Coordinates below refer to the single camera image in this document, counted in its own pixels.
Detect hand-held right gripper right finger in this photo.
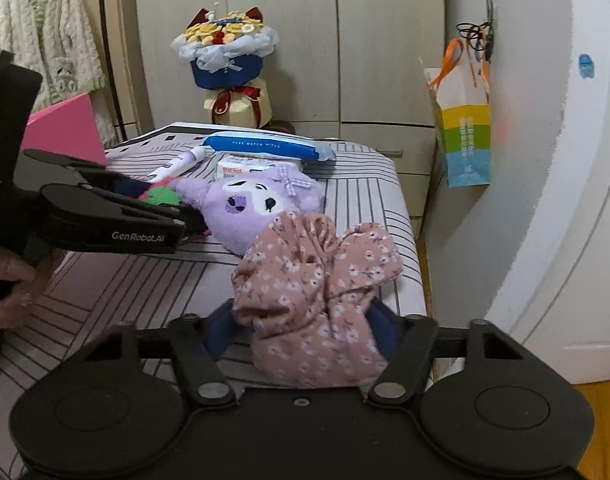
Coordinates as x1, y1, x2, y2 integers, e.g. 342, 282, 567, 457
367, 297, 533, 408

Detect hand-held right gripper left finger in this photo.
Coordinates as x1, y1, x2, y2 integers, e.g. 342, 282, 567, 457
77, 300, 256, 408

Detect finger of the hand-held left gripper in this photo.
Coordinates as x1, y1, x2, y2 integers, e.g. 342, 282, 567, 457
35, 184, 188, 254
15, 149, 150, 202

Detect pink cardboard box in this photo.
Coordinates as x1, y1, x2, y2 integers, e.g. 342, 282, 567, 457
21, 92, 107, 165

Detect pink floral scrunchie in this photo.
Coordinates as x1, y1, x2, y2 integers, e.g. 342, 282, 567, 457
231, 211, 403, 390

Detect purple plush toy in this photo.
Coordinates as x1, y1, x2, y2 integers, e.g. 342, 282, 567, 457
174, 162, 326, 256

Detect white cream tube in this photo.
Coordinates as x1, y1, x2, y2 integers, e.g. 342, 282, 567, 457
216, 152, 303, 181

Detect blue wet wipes pack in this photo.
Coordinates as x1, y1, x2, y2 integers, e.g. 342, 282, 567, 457
205, 131, 336, 162

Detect person's left hand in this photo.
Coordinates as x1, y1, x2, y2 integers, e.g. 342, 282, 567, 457
0, 240, 38, 328

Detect white fleece pajama pants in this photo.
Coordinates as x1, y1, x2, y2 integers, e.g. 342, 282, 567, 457
87, 87, 118, 146

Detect striped bed sheet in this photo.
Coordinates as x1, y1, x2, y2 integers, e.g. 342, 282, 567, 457
0, 121, 430, 480

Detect white fleece pajama top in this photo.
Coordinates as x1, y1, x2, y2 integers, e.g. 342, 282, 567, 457
0, 0, 110, 111

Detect black clothes rack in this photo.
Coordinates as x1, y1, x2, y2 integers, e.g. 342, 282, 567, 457
99, 0, 128, 133

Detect beige wooden board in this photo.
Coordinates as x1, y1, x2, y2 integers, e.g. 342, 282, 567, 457
102, 0, 153, 133

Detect flower bouquet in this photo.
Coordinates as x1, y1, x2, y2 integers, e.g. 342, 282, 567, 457
171, 6, 281, 130

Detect colourful striped paper bag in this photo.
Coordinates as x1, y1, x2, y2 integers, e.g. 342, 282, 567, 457
424, 39, 493, 188

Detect white door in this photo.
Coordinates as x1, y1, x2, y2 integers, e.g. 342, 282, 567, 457
505, 0, 610, 386

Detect beige wardrobe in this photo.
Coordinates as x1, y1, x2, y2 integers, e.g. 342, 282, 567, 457
132, 0, 448, 241

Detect black hair ties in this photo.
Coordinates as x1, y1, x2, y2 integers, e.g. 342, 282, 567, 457
455, 0, 497, 63

